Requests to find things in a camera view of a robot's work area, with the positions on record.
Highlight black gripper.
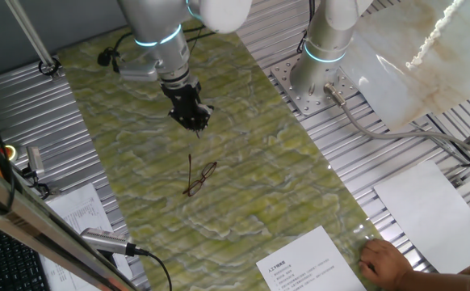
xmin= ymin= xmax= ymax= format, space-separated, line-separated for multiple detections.
xmin=160 ymin=76 xmax=215 ymax=137

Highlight red frame glasses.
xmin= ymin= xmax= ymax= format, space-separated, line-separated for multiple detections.
xmin=182 ymin=153 xmax=219 ymax=198

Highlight person's hand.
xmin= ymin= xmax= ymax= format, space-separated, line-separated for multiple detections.
xmin=358 ymin=238 xmax=414 ymax=290

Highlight green marble pattern mat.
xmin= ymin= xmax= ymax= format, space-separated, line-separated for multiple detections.
xmin=56 ymin=18 xmax=384 ymax=291

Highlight printed table paper sheet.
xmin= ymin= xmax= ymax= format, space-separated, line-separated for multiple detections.
xmin=39 ymin=182 xmax=133 ymax=291

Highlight instruction paper sheet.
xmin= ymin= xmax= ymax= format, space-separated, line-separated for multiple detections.
xmin=255 ymin=225 xmax=367 ymax=291

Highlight red emergency stop button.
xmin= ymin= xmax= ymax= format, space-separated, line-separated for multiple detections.
xmin=1 ymin=144 xmax=18 ymax=162

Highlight thin aluminium pole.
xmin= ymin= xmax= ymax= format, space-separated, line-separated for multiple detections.
xmin=4 ymin=0 xmax=61 ymax=78

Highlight white marble pattern sheet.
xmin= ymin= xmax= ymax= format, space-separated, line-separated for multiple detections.
xmin=339 ymin=0 xmax=470 ymax=133

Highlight black keyboard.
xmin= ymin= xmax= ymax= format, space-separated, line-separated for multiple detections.
xmin=0 ymin=220 xmax=52 ymax=291

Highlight blank white paper sheet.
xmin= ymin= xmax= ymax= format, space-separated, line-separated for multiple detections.
xmin=373 ymin=160 xmax=470 ymax=275

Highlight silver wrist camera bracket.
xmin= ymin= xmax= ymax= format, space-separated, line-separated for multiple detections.
xmin=117 ymin=60 xmax=162 ymax=82

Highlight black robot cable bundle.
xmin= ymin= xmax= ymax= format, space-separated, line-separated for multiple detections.
xmin=297 ymin=0 xmax=317 ymax=54
xmin=96 ymin=23 xmax=220 ymax=76

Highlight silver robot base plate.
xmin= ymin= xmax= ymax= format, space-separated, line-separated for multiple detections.
xmin=270 ymin=54 xmax=359 ymax=117

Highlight black camera cable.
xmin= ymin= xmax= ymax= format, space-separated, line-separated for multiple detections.
xmin=133 ymin=247 xmax=174 ymax=291

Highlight black ring clamp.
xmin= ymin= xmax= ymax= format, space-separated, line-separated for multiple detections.
xmin=37 ymin=57 xmax=62 ymax=78

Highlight small silver camera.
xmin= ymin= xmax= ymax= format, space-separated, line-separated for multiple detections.
xmin=25 ymin=145 xmax=46 ymax=175

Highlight small black camera stand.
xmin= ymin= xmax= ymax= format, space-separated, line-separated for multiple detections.
xmin=19 ymin=163 xmax=52 ymax=200

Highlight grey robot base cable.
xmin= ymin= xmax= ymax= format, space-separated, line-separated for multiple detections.
xmin=323 ymin=82 xmax=470 ymax=179

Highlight aluminium frame beam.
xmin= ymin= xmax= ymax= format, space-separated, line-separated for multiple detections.
xmin=0 ymin=155 xmax=139 ymax=291

